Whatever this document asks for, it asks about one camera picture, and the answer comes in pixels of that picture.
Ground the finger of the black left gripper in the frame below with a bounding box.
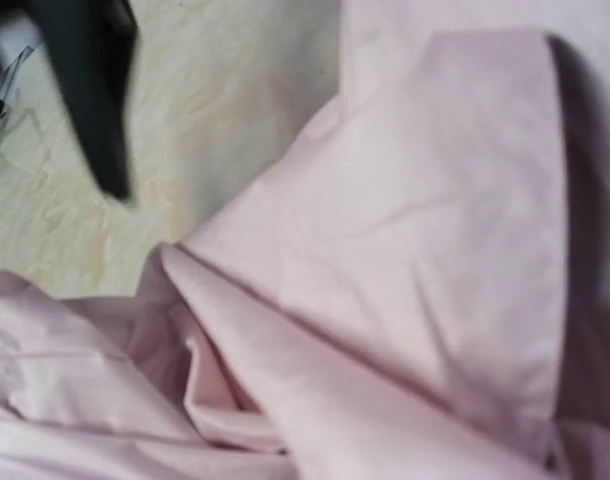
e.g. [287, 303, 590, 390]
[25, 0, 138, 200]

